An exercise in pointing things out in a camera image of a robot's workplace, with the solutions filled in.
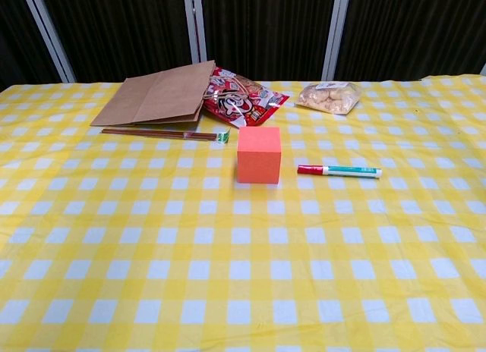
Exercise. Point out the red-capped white marker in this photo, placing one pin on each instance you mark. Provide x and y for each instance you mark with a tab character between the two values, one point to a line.
341	171

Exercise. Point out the green and white small packet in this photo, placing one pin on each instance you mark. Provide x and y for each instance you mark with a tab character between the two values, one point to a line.
224	136

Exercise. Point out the yellow white checkered tablecloth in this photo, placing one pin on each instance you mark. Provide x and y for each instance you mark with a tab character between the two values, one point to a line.
243	253

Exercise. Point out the orange cube block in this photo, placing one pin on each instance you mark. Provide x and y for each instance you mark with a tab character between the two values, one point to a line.
258	162

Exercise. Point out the red cartoon snack bag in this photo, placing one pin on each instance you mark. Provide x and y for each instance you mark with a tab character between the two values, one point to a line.
243	101

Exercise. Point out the brown chopstick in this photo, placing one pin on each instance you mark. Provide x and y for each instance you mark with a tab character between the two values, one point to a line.
152	131
152	135

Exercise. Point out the brown paper bag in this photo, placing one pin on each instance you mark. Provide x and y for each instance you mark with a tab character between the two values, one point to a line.
159	98

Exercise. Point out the clear bag of biscuits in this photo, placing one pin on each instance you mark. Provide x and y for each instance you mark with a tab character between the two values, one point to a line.
328	96

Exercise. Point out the black ribbed curtain panel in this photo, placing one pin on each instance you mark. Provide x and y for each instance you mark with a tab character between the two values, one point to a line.
417	29
121	29
266	29
15	33

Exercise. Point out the white metal frame post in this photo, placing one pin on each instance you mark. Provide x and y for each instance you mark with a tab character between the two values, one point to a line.
336	29
483	70
194	22
47	29

